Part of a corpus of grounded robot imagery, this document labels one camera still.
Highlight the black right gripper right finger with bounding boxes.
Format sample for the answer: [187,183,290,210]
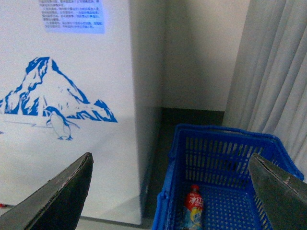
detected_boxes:
[248,154,307,230]

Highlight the white pleated curtain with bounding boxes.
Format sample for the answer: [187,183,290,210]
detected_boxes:
[223,0,307,174]

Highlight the red iced tea bottle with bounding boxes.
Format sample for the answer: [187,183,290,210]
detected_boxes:
[180,184,204,230]

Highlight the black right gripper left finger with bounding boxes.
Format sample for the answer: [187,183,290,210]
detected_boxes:
[0,152,94,230]

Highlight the white fridge with penguin print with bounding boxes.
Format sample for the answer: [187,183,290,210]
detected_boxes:
[0,0,166,225]

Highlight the blue plastic shopping basket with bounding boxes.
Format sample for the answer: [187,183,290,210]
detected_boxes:
[153,124,304,230]

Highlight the blue text label sticker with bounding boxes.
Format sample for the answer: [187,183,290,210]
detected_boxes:
[39,0,105,34]

